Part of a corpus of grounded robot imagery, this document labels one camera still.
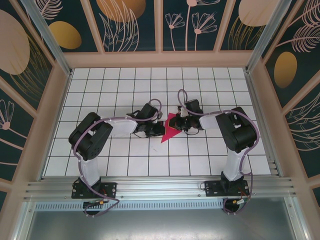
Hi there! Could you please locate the pink paper sheet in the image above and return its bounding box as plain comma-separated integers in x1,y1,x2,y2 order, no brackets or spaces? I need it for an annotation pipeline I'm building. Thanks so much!
159,112,184,144

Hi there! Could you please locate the grey metal sheet panel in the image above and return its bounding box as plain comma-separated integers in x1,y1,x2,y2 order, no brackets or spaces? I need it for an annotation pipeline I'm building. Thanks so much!
12,197,308,240

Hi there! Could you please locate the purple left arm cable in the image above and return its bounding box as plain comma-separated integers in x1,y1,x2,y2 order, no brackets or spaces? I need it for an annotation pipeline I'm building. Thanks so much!
73,98,165,218

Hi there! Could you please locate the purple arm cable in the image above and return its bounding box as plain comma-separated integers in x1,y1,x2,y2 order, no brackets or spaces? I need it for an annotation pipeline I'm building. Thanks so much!
73,98,165,218
177,89,256,216

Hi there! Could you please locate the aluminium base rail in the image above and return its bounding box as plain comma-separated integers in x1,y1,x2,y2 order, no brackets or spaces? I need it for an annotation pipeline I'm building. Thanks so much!
23,176,298,201

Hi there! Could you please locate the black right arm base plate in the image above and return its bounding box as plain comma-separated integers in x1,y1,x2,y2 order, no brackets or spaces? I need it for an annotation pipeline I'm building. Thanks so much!
204,179,250,198

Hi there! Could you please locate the aluminium side rail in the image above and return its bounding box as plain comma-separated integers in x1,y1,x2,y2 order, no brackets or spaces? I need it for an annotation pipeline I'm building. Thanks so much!
243,68,285,178

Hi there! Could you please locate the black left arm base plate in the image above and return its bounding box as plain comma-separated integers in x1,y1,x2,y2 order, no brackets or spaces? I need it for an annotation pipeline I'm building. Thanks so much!
71,181,118,200

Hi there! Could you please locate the slotted grey cable duct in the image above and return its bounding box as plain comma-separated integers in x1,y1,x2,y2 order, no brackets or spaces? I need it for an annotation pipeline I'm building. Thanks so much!
34,201,226,211

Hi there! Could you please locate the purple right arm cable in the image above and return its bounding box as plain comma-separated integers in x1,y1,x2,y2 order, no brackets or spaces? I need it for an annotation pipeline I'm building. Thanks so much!
177,89,256,216

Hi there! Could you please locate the small connector board with wires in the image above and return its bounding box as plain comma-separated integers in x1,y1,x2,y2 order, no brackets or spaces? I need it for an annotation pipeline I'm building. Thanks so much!
231,198,251,206
83,199,105,209

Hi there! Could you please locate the aluminium corner post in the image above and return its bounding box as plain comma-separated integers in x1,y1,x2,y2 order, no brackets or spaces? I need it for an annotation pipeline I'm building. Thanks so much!
244,0,293,73
19,0,73,77

